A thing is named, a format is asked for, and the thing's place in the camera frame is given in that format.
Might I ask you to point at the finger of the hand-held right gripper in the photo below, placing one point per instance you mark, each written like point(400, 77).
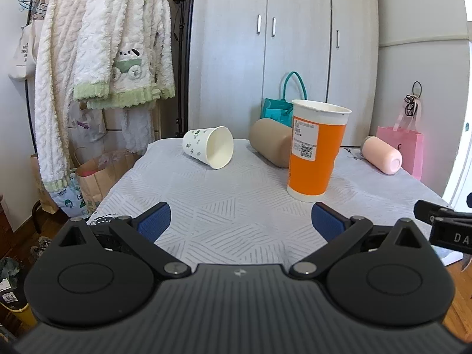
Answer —
point(427, 210)

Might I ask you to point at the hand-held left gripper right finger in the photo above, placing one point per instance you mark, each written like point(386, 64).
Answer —
point(326, 222)

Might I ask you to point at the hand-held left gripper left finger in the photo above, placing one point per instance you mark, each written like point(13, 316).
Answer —
point(155, 222)

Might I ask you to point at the tall orange paper cup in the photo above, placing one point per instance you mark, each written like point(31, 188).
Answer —
point(318, 162)

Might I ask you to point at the pink cup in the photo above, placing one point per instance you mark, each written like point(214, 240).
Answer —
point(379, 153)

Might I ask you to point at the white paper cup green print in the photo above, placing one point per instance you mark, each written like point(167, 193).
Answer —
point(197, 143)

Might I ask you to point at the beige cup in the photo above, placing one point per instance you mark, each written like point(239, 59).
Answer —
point(267, 140)

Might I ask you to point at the pink gift bag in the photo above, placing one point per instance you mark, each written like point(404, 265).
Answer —
point(411, 147)

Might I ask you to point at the brown paper bag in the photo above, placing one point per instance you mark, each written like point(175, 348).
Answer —
point(99, 184)
point(37, 180)

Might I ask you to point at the white patterned tablecloth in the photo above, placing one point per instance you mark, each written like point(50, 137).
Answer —
point(236, 199)

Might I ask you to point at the white printed plastic bag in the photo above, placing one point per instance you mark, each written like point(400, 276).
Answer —
point(70, 195)

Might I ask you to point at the grey shoe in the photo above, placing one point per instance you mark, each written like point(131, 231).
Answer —
point(40, 247)

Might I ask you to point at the teal gift bag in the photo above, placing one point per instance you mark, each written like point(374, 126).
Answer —
point(274, 110)

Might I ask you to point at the black tripod stand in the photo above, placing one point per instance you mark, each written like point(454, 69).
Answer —
point(180, 81)

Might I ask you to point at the yellow bin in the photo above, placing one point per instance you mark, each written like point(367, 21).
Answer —
point(20, 313)

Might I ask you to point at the black clothes rack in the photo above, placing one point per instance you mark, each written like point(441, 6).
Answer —
point(27, 118)

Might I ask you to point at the white fleece robe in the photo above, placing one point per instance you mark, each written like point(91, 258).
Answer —
point(55, 81)

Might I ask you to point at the grey wardrobe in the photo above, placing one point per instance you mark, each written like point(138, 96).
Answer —
point(228, 62)

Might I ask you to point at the white fleece top green trim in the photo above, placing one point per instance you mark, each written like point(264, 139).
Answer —
point(125, 44)

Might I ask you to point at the white refrigerator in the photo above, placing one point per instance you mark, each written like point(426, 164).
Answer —
point(424, 7)

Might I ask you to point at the white canvas tote bag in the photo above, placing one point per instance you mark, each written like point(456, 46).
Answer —
point(22, 59)

